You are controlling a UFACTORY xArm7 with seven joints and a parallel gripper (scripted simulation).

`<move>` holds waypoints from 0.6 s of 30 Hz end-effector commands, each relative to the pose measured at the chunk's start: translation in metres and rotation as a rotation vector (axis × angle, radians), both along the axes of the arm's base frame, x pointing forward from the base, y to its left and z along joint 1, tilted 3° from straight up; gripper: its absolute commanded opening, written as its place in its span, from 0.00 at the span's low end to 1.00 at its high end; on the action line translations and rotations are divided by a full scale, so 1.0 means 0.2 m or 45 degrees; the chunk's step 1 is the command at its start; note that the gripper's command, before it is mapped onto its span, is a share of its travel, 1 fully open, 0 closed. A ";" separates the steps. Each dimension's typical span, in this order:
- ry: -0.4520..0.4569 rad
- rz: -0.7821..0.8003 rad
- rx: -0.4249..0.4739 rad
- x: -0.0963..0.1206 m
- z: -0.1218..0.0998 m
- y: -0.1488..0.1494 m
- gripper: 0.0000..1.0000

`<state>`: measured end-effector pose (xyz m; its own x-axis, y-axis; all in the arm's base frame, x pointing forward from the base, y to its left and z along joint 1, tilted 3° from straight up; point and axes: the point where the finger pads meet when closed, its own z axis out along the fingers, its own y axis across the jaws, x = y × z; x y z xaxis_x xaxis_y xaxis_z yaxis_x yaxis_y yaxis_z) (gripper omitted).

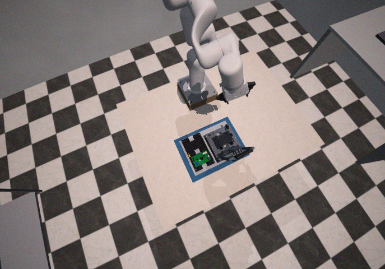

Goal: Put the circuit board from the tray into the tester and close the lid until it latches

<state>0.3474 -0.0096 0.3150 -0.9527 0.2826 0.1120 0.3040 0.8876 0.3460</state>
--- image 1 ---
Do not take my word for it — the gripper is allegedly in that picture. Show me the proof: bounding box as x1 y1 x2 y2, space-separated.
216 77 256 104

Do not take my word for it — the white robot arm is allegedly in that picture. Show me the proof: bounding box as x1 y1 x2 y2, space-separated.
163 0 244 94

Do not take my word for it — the green circuit board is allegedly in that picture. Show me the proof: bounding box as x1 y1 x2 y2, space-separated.
191 150 211 167

